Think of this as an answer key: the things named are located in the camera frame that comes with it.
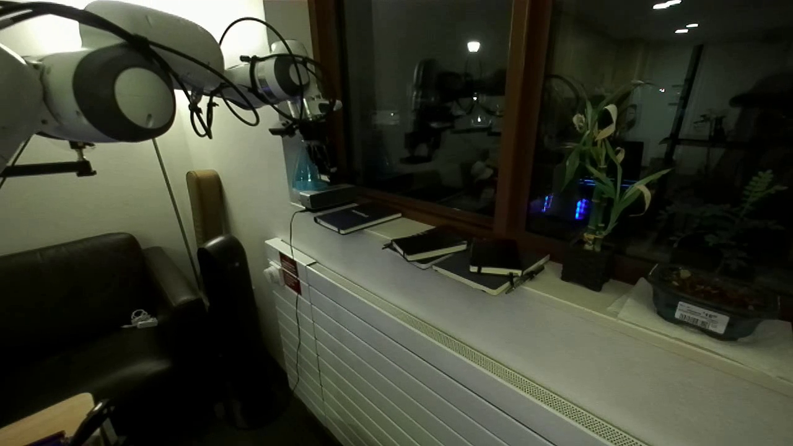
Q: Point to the tan wooden board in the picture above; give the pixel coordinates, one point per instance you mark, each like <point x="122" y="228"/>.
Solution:
<point x="206" y="207"/>

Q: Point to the potted plant with striped leaves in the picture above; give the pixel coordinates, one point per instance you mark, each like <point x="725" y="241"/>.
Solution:
<point x="589" y="268"/>

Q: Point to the beige book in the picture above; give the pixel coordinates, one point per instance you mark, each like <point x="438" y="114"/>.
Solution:
<point x="387" y="228"/>

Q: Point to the small black notebook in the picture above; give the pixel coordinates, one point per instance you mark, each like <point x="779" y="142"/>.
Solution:
<point x="430" y="244"/>
<point x="497" y="257"/>

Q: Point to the brown wooden window frame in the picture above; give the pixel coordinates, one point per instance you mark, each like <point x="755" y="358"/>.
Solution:
<point x="516" y="124"/>

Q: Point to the black leather sofa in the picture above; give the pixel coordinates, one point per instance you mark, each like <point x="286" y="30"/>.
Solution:
<point x="74" y="282"/>

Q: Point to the black notebook with elastic band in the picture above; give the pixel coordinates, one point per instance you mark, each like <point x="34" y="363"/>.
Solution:
<point x="354" y="217"/>

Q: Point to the white slatted radiator cover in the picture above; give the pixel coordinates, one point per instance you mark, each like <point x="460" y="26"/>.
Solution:
<point x="387" y="372"/>

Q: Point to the light wooden table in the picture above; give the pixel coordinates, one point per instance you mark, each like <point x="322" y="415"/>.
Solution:
<point x="40" y="421"/>

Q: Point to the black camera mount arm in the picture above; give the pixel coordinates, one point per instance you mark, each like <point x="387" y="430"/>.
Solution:
<point x="51" y="166"/>

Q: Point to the red sticker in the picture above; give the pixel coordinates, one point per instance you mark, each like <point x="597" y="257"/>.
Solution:
<point x="290" y="274"/>

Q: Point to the small white item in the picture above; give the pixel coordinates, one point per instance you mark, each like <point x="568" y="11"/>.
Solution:
<point x="140" y="320"/>

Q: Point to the large black book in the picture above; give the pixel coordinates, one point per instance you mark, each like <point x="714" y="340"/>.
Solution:
<point x="473" y="279"/>

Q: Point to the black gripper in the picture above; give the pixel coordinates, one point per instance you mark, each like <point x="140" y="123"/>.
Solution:
<point x="307" y="128"/>

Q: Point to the blue bottle-shaped humidifier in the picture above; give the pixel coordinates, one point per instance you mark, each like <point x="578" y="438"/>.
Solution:
<point x="297" y="170"/>

